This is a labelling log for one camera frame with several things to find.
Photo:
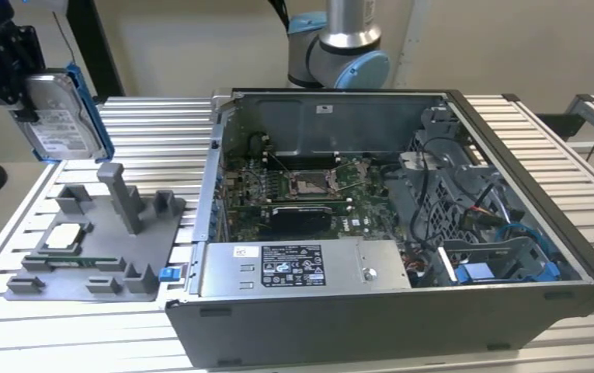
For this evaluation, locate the hard disk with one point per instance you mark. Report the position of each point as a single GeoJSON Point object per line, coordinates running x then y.
{"type": "Point", "coordinates": [58, 124]}

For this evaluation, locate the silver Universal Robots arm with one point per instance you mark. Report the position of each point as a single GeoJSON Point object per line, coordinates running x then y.
{"type": "Point", "coordinates": [349, 39]}

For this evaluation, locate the grey metal disk bay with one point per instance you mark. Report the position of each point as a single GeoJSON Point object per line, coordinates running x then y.
{"type": "Point", "coordinates": [484, 250]}

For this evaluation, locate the silver CPU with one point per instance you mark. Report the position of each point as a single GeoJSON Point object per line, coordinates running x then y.
{"type": "Point", "coordinates": [65, 236]}

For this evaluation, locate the green RAM stick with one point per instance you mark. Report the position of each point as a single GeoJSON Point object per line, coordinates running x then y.
{"type": "Point", "coordinates": [82, 262]}

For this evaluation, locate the grey parts rack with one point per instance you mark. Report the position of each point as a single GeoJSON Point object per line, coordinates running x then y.
{"type": "Point", "coordinates": [121, 248]}

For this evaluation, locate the blue plastic latch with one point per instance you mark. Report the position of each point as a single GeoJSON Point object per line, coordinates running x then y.
{"type": "Point", "coordinates": [170, 274]}

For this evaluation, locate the thin metal locking lever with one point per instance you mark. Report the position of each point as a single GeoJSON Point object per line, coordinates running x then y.
{"type": "Point", "coordinates": [281, 162]}

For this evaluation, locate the silver power supply unit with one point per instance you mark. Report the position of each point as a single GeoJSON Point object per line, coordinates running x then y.
{"type": "Point", "coordinates": [224, 272]}

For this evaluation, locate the CPU socket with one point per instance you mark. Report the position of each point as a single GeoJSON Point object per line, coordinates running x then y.
{"type": "Point", "coordinates": [309, 184]}

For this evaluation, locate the black RAM slot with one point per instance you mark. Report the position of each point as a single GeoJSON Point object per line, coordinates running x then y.
{"type": "Point", "coordinates": [308, 199]}

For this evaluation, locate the black graphics card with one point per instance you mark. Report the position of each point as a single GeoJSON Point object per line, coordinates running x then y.
{"type": "Point", "coordinates": [300, 221]}

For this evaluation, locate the green motherboard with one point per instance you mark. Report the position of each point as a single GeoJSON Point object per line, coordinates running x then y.
{"type": "Point", "coordinates": [369, 210]}

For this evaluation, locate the dark grey PC case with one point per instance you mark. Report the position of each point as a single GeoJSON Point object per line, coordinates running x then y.
{"type": "Point", "coordinates": [328, 330]}

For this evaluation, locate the blue plastic bay carrier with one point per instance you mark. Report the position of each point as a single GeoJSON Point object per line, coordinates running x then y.
{"type": "Point", "coordinates": [476, 272]}

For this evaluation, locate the black upright post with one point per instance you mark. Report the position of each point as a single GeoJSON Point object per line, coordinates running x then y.
{"type": "Point", "coordinates": [94, 39]}

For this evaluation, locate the grey perforated metal bracket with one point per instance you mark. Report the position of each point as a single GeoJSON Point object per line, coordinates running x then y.
{"type": "Point", "coordinates": [452, 163]}

